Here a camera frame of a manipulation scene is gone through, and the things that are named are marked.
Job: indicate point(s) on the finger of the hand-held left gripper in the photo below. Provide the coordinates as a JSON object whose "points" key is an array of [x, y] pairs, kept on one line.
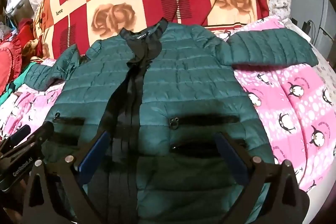
{"points": [[23, 131], [45, 130]]}

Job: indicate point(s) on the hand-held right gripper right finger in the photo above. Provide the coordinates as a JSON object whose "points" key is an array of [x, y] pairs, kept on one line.
{"points": [[231, 157]]}

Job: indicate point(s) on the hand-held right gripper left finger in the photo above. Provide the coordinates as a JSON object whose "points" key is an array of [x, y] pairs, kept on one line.
{"points": [[95, 151]]}

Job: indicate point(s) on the green puffer jacket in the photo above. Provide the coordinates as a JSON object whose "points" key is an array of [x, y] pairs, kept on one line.
{"points": [[183, 82]]}

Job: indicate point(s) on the teal cloth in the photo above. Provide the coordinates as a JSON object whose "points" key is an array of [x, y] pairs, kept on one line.
{"points": [[15, 82]]}

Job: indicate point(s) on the red heart-shaped pillow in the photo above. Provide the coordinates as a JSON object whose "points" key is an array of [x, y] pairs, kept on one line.
{"points": [[8, 64]]}

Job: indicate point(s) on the pink penguin print blanket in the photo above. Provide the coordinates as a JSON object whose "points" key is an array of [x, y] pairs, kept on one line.
{"points": [[288, 113]]}

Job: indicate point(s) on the brown cloth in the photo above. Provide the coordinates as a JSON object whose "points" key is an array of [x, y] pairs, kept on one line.
{"points": [[32, 49]]}

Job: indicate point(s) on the red cloth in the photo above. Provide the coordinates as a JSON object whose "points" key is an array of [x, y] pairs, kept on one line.
{"points": [[26, 35]]}

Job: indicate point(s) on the silver plastic bag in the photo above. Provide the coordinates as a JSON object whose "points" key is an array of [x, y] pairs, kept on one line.
{"points": [[18, 1]]}

